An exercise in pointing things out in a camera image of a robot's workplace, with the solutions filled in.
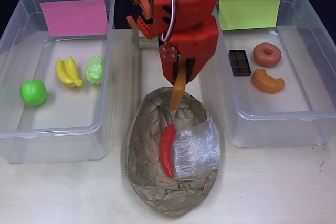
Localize brown toy donut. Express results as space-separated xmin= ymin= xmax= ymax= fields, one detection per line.
xmin=253 ymin=42 xmax=282 ymax=68

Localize dark brown toy chocolate bar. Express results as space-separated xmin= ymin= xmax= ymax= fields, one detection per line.
xmin=228 ymin=50 xmax=252 ymax=77

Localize yellow toy banana bunch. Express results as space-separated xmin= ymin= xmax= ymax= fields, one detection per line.
xmin=55 ymin=55 xmax=84 ymax=88

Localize white wrist servo wire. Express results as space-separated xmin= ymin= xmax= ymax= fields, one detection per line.
xmin=160 ymin=0 xmax=177 ymax=41

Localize clear plastic bin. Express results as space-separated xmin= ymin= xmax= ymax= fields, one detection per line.
xmin=208 ymin=0 xmax=336 ymax=148
xmin=0 ymin=0 xmax=116 ymax=164

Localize orange toy waffle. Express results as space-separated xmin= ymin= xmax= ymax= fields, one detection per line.
xmin=170 ymin=68 xmax=187 ymax=111

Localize pink paper label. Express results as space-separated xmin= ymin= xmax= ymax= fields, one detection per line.
xmin=39 ymin=0 xmax=109 ymax=37

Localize green toy apple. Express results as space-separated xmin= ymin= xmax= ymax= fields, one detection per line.
xmin=19 ymin=80 xmax=47 ymax=107

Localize light green toy grapes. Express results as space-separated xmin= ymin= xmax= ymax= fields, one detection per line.
xmin=85 ymin=55 xmax=104 ymax=85

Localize crumpled brown paper bag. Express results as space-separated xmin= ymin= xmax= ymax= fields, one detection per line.
xmin=124 ymin=86 xmax=221 ymax=218

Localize light orange printed part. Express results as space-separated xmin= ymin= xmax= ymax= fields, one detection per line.
xmin=125 ymin=0 xmax=155 ymax=29

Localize wooden base block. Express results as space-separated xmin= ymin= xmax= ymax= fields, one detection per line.
xmin=138 ymin=28 xmax=161 ymax=51

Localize red toy chili pepper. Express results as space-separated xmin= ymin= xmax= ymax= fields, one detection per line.
xmin=159 ymin=124 xmax=177 ymax=179

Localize orange toy croissant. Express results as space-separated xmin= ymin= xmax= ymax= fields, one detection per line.
xmin=251 ymin=68 xmax=286 ymax=94

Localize yellow-green paper label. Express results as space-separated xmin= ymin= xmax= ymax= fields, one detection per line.
xmin=218 ymin=0 xmax=284 ymax=30

